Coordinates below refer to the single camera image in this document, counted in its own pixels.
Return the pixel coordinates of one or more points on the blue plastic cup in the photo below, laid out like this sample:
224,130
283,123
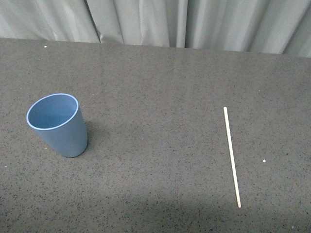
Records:
58,120

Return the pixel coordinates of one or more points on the grey curtain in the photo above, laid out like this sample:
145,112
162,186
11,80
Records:
264,26

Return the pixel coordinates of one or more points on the white chopstick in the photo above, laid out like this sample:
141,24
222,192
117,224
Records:
232,160

